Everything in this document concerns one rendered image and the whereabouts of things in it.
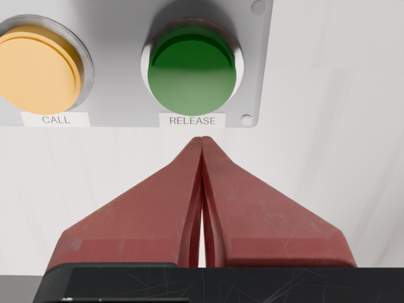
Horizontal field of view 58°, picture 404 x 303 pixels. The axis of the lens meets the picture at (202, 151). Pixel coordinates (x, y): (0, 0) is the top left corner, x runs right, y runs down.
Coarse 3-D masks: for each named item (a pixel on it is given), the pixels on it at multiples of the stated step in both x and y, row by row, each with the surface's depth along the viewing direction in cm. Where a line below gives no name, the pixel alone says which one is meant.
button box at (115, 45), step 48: (0, 0) 15; (48, 0) 15; (96, 0) 15; (144, 0) 15; (192, 0) 15; (240, 0) 15; (96, 48) 16; (144, 48) 16; (240, 48) 17; (0, 96) 18; (96, 96) 18; (144, 96) 18; (240, 96) 18
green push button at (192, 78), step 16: (176, 32) 16; (192, 32) 15; (208, 32) 16; (160, 48) 16; (176, 48) 15; (192, 48) 15; (208, 48) 15; (224, 48) 16; (160, 64) 16; (176, 64) 16; (192, 64) 16; (208, 64) 16; (224, 64) 16; (160, 80) 16; (176, 80) 16; (192, 80) 16; (208, 80) 16; (224, 80) 16; (160, 96) 17; (176, 96) 17; (192, 96) 17; (208, 96) 17; (224, 96) 17; (176, 112) 17; (192, 112) 17; (208, 112) 17
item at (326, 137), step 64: (0, 128) 31; (64, 128) 31; (128, 128) 31; (192, 128) 31; (256, 128) 31; (320, 128) 31; (384, 128) 31; (0, 192) 36; (64, 192) 36; (320, 192) 36; (384, 192) 36; (0, 256) 42; (384, 256) 42
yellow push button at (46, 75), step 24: (0, 48) 15; (24, 48) 15; (48, 48) 15; (72, 48) 16; (0, 72) 16; (24, 72) 16; (48, 72) 16; (72, 72) 16; (24, 96) 17; (48, 96) 17; (72, 96) 17
